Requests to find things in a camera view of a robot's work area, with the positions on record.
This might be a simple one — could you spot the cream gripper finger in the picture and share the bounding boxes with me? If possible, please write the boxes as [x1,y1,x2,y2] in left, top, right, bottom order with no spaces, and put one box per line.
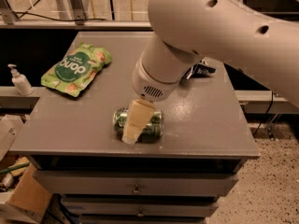
[121,99,155,144]

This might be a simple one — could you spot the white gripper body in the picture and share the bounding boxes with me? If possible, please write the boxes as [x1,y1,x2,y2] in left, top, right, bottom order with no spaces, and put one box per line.
[132,60,181,102]

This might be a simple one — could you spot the green soda can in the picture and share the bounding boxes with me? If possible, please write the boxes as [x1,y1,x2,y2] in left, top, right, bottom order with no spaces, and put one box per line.
[112,107,164,137]

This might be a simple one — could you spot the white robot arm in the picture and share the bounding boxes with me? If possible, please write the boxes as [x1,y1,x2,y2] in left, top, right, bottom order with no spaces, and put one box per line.
[122,0,299,144]

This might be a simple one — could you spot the blue chip bag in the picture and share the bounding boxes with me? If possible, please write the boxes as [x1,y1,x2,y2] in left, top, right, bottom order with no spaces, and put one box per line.
[184,60,216,79]

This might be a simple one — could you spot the green dang snack bag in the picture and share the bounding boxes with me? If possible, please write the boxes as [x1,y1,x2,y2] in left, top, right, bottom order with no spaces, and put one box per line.
[41,43,112,97]

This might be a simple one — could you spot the grey drawer cabinet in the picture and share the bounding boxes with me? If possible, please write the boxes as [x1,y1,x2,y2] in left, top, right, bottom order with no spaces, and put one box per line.
[12,32,259,224]

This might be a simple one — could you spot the upper drawer knob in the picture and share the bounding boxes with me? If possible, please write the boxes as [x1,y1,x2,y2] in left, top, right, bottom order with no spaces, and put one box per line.
[132,185,141,195]

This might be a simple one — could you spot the drawer knob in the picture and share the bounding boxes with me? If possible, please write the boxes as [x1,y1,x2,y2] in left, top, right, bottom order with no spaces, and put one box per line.
[136,209,145,217]
[132,185,141,195]

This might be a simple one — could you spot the lower drawer knob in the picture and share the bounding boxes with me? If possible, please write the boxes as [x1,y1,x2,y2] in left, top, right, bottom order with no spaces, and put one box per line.
[136,209,145,217]

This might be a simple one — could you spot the white pump bottle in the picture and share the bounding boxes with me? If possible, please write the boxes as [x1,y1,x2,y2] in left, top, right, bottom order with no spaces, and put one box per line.
[8,64,33,96]

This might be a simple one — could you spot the cardboard box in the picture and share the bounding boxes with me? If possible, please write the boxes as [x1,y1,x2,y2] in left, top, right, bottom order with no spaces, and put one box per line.
[0,164,52,224]

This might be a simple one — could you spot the black cable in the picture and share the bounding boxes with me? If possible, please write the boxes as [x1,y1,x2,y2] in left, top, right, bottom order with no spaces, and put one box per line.
[12,11,108,23]

